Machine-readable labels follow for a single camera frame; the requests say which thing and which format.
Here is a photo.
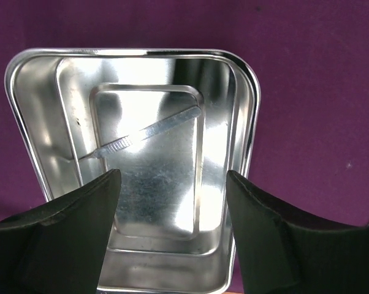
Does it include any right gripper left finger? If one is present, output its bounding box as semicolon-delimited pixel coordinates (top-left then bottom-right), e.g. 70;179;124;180
0;169;121;293

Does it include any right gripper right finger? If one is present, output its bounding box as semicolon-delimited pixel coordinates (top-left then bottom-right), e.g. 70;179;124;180
226;170;369;293

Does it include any purple surgical wrap cloth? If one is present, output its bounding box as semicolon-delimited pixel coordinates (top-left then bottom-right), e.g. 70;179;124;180
0;1;369;225

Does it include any steel scalpel handle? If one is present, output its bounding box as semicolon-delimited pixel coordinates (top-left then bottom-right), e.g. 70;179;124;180
79;106;202;160

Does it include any steel instrument tray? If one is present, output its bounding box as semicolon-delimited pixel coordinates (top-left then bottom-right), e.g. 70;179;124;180
4;48;261;293

